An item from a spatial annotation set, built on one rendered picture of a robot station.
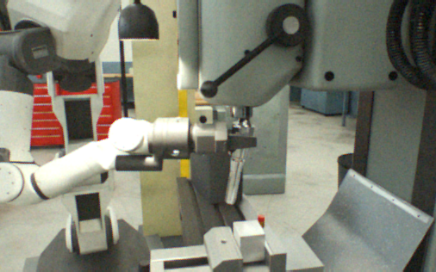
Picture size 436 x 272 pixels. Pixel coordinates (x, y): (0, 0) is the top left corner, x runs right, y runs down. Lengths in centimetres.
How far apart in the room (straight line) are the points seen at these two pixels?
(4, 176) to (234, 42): 50
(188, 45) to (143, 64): 175
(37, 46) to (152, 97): 164
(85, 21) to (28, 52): 16
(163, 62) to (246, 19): 182
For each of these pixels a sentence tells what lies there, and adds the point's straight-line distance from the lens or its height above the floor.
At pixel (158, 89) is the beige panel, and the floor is 116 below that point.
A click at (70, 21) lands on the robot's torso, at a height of 148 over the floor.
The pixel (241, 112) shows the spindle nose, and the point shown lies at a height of 129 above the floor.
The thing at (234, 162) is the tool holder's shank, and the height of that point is 118.
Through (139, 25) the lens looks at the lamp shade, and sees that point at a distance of 61.
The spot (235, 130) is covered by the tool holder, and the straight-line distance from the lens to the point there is 71.
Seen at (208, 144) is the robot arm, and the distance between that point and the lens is 68.
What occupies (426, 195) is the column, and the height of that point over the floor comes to 112.
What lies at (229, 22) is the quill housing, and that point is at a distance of 60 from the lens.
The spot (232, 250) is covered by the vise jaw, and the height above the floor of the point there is 104.
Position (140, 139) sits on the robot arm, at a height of 125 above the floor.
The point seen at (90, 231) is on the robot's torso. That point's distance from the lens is 144.
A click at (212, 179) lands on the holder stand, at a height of 101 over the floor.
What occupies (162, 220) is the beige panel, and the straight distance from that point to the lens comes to 271.
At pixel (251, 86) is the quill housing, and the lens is 63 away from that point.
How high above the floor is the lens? 141
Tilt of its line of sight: 14 degrees down
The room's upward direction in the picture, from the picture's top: straight up
